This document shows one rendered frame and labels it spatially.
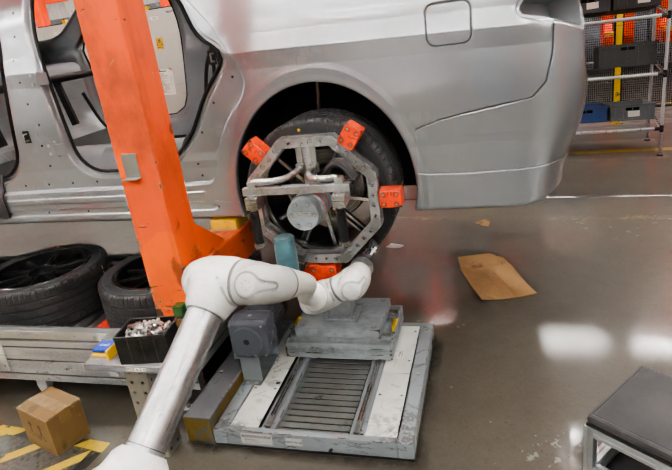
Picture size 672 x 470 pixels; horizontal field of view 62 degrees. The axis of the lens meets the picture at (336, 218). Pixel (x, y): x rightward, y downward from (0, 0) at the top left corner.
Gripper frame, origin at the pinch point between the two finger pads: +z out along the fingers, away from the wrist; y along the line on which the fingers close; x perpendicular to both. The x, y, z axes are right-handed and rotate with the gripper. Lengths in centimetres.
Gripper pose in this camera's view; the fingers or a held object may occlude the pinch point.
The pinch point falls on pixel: (372, 245)
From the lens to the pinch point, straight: 232.7
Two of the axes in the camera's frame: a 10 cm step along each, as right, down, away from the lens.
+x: -7.7, -6.4, -0.4
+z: 2.5, -3.6, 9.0
